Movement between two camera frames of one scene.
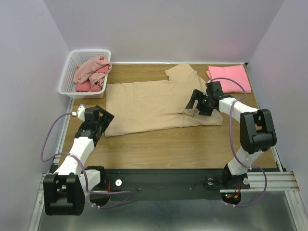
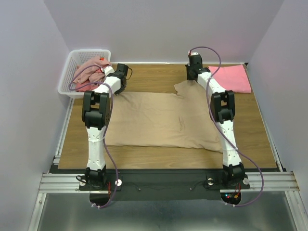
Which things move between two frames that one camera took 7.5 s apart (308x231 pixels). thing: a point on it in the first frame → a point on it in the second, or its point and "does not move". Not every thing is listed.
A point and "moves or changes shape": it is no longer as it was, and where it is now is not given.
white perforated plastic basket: x=76 y=57 does not move
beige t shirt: x=143 y=106 moves or changes shape
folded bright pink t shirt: x=236 y=72 does not move
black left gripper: x=107 y=118 → x=117 y=93
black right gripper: x=200 y=103 → x=190 y=73
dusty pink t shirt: x=88 y=69 does not move
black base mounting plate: x=168 y=185 does not move
